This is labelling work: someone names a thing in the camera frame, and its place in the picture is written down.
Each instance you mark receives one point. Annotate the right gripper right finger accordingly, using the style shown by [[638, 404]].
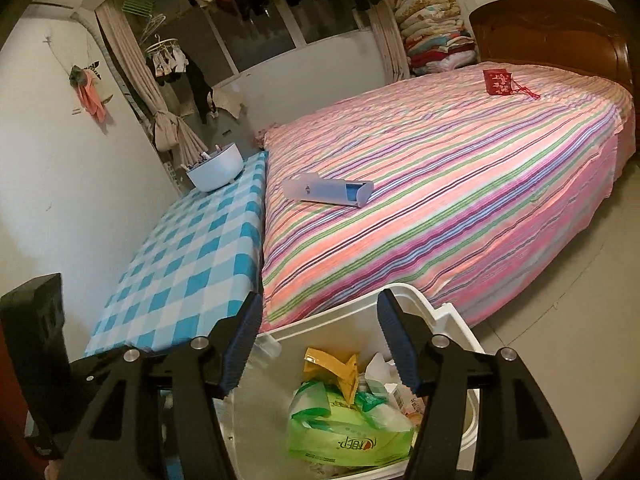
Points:
[[518, 436]]

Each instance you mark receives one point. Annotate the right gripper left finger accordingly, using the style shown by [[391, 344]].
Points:
[[120, 435]]

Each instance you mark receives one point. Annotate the white paper bag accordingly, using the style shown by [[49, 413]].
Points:
[[382, 379]]

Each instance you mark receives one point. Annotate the green tissue pack bag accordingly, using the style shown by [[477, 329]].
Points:
[[323, 428]]

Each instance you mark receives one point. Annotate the yellow snack wrapper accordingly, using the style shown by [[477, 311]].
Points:
[[320, 365]]

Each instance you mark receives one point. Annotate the white plastic trash bin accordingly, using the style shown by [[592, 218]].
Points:
[[254, 417]]

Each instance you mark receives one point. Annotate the blue checkered tablecloth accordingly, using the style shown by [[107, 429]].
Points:
[[196, 267]]

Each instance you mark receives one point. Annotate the white round bowl container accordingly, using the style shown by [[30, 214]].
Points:
[[217, 170]]

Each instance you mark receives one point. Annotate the beige tied curtain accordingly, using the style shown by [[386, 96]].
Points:
[[170, 131]]

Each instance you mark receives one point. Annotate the striped pink bed sheet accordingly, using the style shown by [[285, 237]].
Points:
[[474, 195]]

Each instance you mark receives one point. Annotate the round sock drying hanger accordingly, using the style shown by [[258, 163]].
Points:
[[166, 61]]

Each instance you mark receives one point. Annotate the white blue long box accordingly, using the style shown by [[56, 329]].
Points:
[[315, 189]]

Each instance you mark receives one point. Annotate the red pouch with tassel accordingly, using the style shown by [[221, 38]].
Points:
[[500, 82]]

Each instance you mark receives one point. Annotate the stack of folded quilts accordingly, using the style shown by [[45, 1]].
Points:
[[435, 37]]

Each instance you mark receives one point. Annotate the dark wooden headboard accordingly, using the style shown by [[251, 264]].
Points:
[[578, 35]]

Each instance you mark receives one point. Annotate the right beige curtain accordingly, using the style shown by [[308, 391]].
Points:
[[387, 37]]

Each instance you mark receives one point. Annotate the pink cloth on wall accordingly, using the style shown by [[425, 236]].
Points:
[[91, 92]]

